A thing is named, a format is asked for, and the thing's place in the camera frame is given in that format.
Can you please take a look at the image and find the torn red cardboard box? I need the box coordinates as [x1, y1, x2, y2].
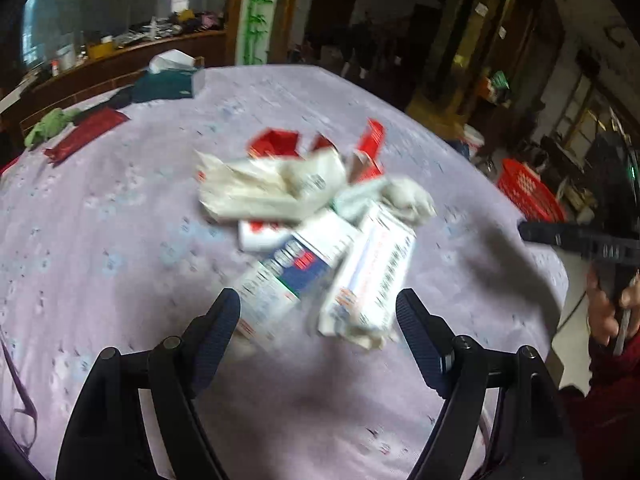
[246, 119, 385, 184]

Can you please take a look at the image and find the white blue medicine box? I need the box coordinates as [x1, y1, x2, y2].
[232, 209, 361, 347]

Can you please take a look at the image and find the wooden counter cabinet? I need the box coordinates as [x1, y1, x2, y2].
[1, 30, 227, 138]

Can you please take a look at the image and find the right hand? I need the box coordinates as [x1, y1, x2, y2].
[586, 266, 639, 346]

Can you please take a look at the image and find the teal tissue box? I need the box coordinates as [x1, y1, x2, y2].
[131, 49, 205, 103]

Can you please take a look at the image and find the white paper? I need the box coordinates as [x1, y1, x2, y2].
[196, 148, 347, 223]

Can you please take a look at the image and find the green cloth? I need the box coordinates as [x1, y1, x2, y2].
[24, 107, 80, 150]

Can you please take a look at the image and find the flat dark red packet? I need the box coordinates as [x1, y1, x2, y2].
[43, 107, 129, 166]

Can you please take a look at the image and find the red plastic mesh basket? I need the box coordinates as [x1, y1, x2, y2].
[497, 158, 565, 223]

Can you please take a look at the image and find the long white medicine box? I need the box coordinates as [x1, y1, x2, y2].
[318, 202, 416, 350]

